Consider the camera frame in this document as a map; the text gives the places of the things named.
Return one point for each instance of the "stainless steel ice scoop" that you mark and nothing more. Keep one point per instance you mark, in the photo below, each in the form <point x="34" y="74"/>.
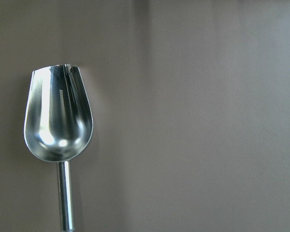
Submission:
<point x="58" y="126"/>

